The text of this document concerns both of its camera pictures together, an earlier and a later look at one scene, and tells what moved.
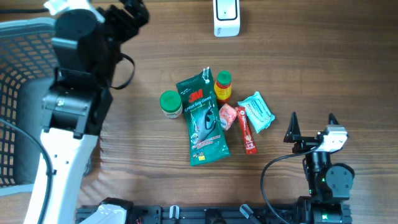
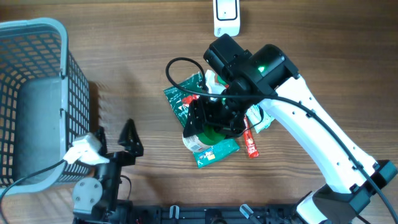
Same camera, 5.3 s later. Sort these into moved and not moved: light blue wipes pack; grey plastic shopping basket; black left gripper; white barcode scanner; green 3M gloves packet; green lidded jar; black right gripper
Moved: black right gripper; black left gripper; green lidded jar; green 3M gloves packet
Not moved: white barcode scanner; light blue wipes pack; grey plastic shopping basket
